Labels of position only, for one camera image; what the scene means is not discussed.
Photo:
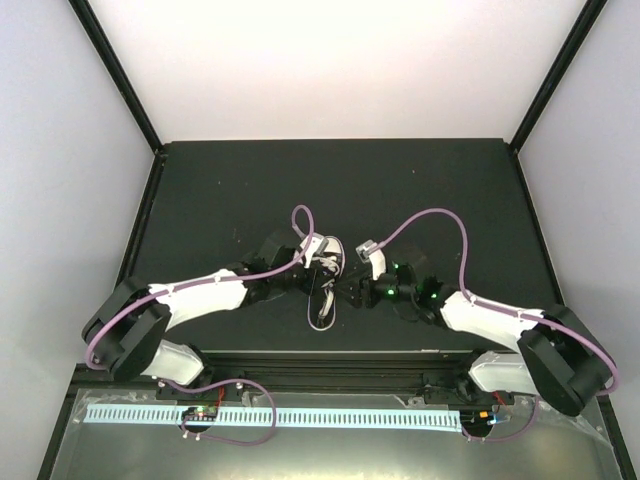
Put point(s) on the left black frame post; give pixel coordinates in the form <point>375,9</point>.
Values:
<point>109,58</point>

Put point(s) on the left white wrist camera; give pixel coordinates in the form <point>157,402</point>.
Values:
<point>311,247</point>

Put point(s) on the black frame post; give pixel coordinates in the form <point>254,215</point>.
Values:
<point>582,26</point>
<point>109,58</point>

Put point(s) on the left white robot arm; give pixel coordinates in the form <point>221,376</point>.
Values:
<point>126,337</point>

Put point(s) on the right small circuit board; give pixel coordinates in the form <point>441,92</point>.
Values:
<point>483,417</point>

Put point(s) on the white slotted cable duct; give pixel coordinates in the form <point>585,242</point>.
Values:
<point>318,418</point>

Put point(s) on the small circuit board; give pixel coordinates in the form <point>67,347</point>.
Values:
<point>200,413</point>
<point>483,417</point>

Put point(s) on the right black frame post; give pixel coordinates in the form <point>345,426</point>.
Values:
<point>582,26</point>

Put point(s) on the black sneaker white sole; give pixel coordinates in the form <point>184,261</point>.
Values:
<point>334,246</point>

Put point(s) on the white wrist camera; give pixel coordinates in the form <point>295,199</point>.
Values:
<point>371,253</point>
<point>311,247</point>

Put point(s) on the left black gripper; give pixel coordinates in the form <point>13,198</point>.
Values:
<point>316,274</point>

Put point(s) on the white shoelace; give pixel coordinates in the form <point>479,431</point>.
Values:
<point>329,269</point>

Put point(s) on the black aluminium mounting rail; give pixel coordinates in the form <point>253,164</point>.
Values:
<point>437,377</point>

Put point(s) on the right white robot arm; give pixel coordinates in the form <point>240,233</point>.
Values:
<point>547,353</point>

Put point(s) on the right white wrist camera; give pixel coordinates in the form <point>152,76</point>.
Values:
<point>371,253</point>

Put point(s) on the left small circuit board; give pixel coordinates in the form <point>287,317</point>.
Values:
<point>200,413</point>

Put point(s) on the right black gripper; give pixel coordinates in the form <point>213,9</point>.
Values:
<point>358,287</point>

